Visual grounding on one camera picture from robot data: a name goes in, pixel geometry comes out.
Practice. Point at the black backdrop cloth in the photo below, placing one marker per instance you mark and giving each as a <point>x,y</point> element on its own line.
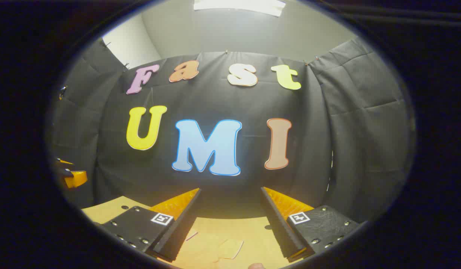
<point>215,101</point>

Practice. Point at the orange T-shirt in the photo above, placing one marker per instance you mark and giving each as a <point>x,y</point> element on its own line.
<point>215,248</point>

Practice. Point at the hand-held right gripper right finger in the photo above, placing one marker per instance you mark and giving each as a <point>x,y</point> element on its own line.
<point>281,231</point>

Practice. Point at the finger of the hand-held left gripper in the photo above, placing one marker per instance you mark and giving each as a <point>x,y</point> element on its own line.
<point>76,179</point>

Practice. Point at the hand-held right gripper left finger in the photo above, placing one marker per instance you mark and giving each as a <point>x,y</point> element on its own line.
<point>182,231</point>

